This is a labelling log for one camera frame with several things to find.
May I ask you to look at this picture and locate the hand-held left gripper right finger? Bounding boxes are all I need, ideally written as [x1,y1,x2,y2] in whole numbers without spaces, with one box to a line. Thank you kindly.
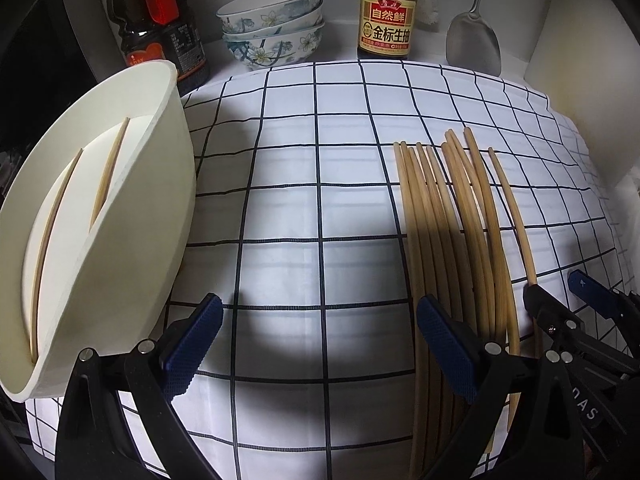
[416,295,587,480]

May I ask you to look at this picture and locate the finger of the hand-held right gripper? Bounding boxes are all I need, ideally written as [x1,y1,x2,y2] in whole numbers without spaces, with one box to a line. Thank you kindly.
[568,270,640,342]
[523,283,587,362]

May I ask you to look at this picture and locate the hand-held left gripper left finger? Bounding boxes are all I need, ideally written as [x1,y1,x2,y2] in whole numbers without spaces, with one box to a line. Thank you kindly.
[54,294,224,480]

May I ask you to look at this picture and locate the large white bowl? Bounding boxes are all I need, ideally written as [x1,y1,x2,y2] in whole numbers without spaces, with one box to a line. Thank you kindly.
[0,59,197,403]

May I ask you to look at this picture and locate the long bamboo chopstick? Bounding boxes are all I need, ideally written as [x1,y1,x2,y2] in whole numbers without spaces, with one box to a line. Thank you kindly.
[29,148,84,363]
[487,147,540,288]
[89,117,132,226]

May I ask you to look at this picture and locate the bunch of wooden chopsticks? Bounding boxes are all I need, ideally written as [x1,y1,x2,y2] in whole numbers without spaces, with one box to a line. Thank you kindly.
[392,127,522,480]

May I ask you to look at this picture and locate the white black checked cloth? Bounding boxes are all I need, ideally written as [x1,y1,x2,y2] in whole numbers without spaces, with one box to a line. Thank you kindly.
[22,59,640,480]

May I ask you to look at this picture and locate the metal spatula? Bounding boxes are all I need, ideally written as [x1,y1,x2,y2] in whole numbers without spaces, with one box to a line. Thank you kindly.
[446,0,502,77]

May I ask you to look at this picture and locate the floral ceramic bowl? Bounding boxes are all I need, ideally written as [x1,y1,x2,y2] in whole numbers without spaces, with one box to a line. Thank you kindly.
[216,0,323,28]
[224,25,326,72]
[220,10,326,45]

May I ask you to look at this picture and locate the dark soy sauce jug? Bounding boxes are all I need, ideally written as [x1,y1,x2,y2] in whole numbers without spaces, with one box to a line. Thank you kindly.
[106,0,208,83]

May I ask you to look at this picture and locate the black glossy appliance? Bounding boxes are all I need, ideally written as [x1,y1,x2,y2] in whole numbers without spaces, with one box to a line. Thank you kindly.
[0,0,118,161]

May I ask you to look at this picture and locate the white bottle brush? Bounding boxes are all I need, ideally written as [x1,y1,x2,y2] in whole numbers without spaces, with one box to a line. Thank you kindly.
[417,0,442,26]

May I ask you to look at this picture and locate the glass soy sauce bottle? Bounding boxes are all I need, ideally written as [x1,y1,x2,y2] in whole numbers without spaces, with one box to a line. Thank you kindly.
[357,0,418,60]

